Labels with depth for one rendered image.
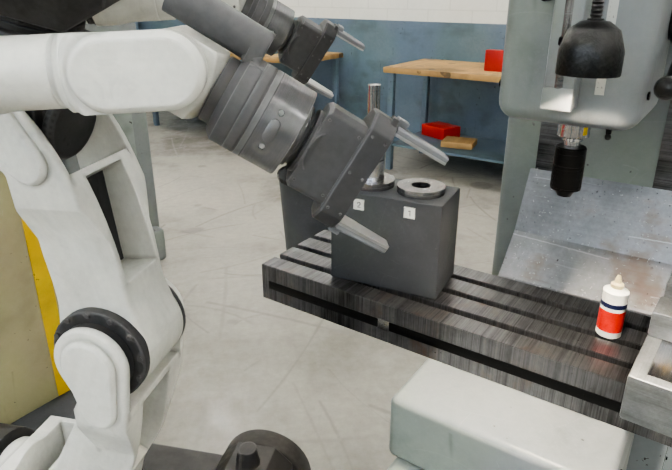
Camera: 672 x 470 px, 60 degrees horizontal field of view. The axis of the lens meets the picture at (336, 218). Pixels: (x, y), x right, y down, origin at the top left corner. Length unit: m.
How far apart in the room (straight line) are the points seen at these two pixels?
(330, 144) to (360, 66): 5.58
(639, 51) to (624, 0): 0.07
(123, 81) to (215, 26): 0.09
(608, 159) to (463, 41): 4.29
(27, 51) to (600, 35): 0.57
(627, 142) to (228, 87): 0.99
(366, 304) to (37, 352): 1.58
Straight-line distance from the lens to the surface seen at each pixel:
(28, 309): 2.37
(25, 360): 2.44
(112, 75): 0.52
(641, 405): 0.90
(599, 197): 1.38
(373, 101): 1.09
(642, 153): 1.36
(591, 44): 0.73
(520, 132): 1.41
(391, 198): 1.07
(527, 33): 0.90
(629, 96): 0.88
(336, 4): 6.25
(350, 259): 1.15
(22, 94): 0.58
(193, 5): 0.54
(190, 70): 0.50
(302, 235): 2.88
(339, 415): 2.32
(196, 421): 2.35
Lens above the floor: 1.50
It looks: 21 degrees down
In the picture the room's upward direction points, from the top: straight up
